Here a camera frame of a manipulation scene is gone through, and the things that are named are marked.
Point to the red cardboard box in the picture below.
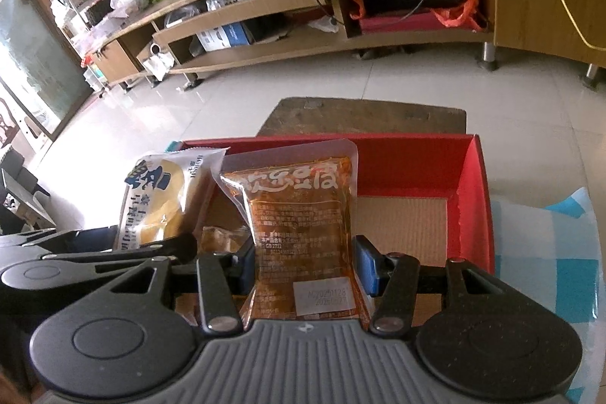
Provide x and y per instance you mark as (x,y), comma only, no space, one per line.
(407,167)

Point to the white plastic bag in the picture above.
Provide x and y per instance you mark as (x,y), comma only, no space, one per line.
(158,63)

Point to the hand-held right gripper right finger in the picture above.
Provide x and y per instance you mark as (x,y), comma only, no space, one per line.
(367,266)

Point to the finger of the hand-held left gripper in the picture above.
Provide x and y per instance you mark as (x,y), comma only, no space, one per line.
(142,253)

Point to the brown wooden stool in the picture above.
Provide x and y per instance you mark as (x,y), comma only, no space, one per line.
(360,115)

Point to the orange tofu packet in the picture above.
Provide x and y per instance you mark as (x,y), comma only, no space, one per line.
(298,214)

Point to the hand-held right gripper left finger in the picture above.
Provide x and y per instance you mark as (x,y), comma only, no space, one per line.
(241,272)

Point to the blue white carton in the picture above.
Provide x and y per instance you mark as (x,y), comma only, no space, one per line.
(227,36)

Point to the clear waffle packet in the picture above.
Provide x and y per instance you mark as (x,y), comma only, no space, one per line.
(220,238)

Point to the crimson flat box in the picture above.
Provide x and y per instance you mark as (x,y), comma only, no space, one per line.
(402,25)

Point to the wooden tv cabinet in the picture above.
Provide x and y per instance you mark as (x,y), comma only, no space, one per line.
(530,6)

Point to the green glass door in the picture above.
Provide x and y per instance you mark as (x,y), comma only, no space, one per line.
(33,53)

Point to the blue checked tablecloth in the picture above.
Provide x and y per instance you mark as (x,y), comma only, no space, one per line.
(535,243)

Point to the yellow cake packet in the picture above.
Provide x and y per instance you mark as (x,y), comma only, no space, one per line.
(156,195)

